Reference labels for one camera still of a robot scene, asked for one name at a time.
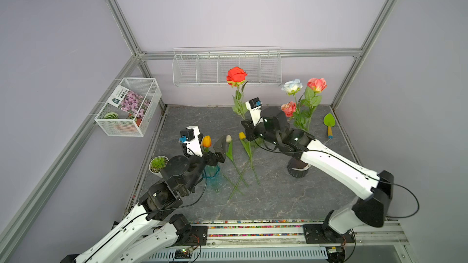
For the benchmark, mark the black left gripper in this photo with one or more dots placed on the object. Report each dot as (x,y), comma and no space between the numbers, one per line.
(212,160)

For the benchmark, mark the green leaf garden trowel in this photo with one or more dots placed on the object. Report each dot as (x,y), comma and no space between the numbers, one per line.
(329,122)

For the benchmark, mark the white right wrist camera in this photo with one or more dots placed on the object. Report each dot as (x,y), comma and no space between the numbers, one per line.
(254,107)

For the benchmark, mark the dark red glass vase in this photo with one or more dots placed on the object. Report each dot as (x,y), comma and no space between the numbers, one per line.
(297,168)

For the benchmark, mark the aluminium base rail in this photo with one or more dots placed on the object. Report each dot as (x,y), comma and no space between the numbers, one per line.
(285,241)

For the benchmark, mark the white rose flower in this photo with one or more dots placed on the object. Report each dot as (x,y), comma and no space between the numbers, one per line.
(292,88)

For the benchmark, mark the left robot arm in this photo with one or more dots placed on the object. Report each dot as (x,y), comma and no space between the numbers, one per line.
(151,224)

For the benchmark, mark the red rose flower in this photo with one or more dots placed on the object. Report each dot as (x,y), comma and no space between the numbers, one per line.
(236,78)

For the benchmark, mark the small pink rose flower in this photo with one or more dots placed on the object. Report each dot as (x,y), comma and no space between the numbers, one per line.
(289,109)

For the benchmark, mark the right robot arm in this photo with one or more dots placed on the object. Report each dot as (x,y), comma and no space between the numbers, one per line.
(373,190)

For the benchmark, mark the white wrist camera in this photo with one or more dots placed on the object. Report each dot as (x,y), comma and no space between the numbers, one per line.
(254,107)
(190,141)

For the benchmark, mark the blue glass vase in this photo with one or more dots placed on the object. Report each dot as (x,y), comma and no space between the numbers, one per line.
(212,177)

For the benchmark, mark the flower seed packet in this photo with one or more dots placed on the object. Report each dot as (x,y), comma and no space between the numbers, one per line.
(129,101)

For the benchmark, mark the pink rose double bloom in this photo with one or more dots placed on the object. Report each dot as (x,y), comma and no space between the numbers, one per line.
(309,102)

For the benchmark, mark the white wire side basket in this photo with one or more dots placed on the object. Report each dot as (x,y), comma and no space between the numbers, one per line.
(117,123)

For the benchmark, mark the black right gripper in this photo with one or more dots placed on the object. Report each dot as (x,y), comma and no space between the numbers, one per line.
(250,128)

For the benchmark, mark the small potted green plant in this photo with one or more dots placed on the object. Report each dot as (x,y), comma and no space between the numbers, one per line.
(157,164)

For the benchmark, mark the white tulip flower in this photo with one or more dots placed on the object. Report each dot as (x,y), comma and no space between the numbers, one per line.
(230,155)

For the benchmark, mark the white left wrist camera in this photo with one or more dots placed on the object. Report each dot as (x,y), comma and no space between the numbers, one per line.
(190,141)

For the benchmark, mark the white wire wall shelf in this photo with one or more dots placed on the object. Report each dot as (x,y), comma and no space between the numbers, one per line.
(210,65)

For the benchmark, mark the orange tulip flower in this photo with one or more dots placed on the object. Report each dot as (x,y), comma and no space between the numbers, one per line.
(206,143)

